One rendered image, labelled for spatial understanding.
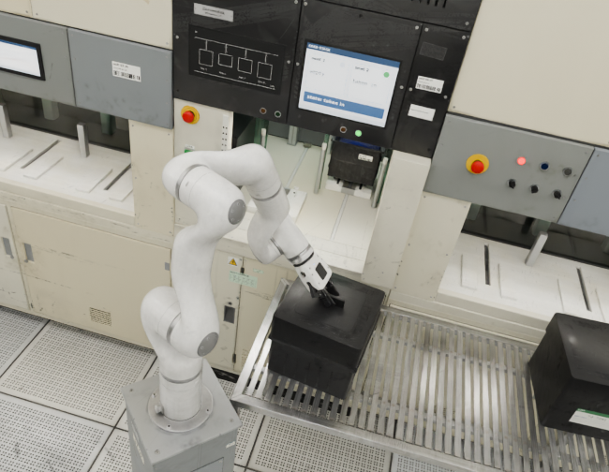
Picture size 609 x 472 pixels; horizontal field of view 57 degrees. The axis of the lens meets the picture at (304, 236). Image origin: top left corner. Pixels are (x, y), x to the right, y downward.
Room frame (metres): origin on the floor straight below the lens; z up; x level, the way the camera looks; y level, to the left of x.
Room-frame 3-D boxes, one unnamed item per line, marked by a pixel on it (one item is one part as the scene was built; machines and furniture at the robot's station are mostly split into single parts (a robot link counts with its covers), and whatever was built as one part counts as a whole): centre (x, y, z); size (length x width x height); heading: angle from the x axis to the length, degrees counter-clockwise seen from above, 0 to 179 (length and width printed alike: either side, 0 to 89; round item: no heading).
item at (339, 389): (1.28, -0.12, 0.85); 0.28 x 0.28 x 0.17; 74
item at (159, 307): (1.01, 0.31, 1.07); 0.19 x 0.12 x 0.24; 56
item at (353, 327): (1.28, -0.12, 0.98); 0.29 x 0.29 x 0.13; 74
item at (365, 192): (2.25, -0.17, 0.89); 0.22 x 0.21 x 0.04; 172
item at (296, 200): (1.97, 0.14, 0.89); 0.22 x 0.21 x 0.04; 172
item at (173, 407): (0.99, 0.28, 0.85); 0.19 x 0.19 x 0.18
